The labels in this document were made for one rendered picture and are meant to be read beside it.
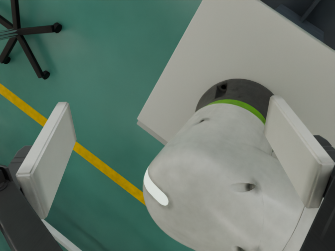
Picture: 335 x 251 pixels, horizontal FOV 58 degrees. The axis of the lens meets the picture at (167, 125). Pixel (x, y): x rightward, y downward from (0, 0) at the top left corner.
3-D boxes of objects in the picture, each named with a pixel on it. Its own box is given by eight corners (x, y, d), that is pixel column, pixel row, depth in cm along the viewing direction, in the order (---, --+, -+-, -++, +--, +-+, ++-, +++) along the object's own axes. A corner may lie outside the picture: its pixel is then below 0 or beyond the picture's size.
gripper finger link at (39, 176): (46, 220, 15) (31, 221, 15) (77, 139, 21) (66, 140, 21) (31, 174, 13) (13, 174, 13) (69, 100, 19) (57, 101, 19)
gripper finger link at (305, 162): (320, 163, 14) (337, 162, 14) (269, 94, 19) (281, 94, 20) (305, 210, 15) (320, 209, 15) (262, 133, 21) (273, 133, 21)
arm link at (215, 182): (262, 194, 48) (237, 299, 33) (179, 146, 51) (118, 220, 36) (310, 133, 41) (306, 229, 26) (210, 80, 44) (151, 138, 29)
